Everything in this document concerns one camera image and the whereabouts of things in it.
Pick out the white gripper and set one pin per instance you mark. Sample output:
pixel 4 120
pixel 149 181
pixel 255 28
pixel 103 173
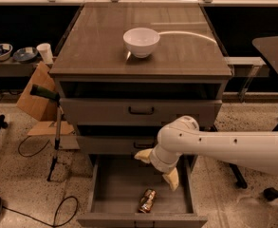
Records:
pixel 157 162

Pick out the orange soda can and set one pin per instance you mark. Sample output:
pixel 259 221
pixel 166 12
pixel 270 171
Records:
pixel 147 201

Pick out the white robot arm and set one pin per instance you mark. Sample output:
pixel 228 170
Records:
pixel 255 150

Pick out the bottom grey drawer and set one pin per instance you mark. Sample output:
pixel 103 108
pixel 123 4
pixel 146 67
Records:
pixel 117 186

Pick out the grey drawer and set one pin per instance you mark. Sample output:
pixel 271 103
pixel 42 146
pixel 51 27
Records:
pixel 117 186
pixel 88 111
pixel 115 145

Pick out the middle grey drawer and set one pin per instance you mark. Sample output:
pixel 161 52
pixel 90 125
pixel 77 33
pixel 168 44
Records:
pixel 115 145

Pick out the top grey drawer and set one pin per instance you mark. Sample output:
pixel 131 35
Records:
pixel 88 111

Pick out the grey drawer cabinet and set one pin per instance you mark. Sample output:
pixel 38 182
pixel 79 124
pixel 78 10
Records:
pixel 95 63

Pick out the black caster foot right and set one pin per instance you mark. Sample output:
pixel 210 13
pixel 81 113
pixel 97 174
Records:
pixel 270 194

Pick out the white bowl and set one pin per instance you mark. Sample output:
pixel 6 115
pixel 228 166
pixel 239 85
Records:
pixel 141 42

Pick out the brown cardboard box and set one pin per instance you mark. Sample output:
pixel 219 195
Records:
pixel 39 108

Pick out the white paper cup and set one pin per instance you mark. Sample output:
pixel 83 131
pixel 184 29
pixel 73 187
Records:
pixel 46 53

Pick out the blue patterned bowl right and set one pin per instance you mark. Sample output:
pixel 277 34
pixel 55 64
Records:
pixel 25 55

